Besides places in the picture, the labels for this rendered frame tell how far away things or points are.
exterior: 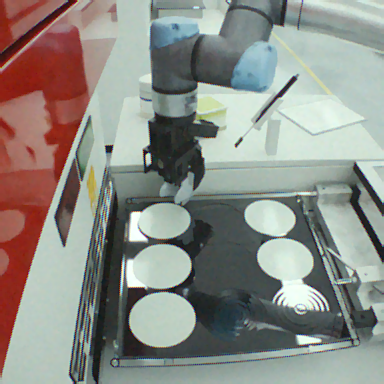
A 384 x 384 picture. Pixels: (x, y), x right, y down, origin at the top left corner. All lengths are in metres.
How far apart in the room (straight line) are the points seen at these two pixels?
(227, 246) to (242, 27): 0.37
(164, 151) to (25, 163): 0.44
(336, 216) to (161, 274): 0.39
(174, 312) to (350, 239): 0.38
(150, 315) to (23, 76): 0.44
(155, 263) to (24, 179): 0.46
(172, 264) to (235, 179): 0.25
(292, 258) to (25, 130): 0.54
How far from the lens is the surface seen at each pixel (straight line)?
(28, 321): 0.35
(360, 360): 0.69
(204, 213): 0.75
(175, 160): 0.62
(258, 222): 0.74
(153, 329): 0.58
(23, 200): 0.22
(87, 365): 0.52
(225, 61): 0.53
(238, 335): 0.57
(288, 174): 0.83
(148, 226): 0.72
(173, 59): 0.57
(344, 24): 0.59
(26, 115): 0.23
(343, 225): 0.81
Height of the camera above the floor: 1.39
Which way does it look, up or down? 38 degrees down
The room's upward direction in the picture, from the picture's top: straight up
